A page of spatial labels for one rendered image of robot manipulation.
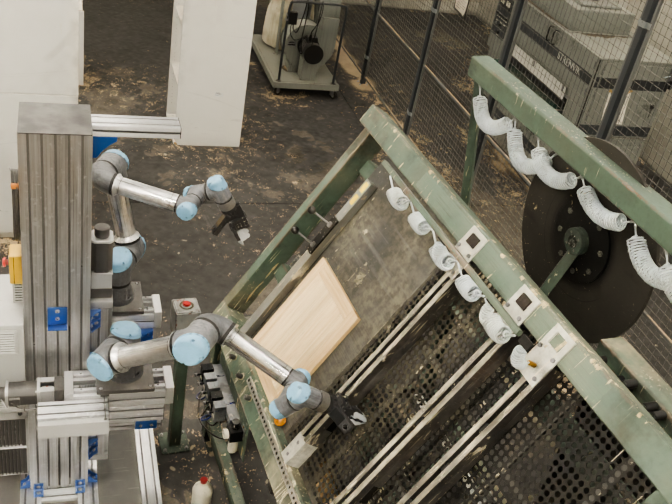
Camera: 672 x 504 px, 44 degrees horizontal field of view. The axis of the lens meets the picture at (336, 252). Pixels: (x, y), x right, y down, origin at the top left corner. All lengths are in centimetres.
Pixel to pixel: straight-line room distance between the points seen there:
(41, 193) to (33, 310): 53
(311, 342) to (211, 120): 413
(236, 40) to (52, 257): 416
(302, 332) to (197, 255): 252
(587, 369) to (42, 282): 201
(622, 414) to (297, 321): 167
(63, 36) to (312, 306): 260
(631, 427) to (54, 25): 412
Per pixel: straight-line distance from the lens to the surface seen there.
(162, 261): 594
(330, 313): 353
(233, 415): 378
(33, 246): 328
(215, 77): 725
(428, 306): 307
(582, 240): 331
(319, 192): 387
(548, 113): 349
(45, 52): 550
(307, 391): 295
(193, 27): 707
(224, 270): 591
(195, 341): 297
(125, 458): 430
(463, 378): 286
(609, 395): 251
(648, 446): 242
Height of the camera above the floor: 340
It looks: 33 degrees down
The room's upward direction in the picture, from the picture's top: 12 degrees clockwise
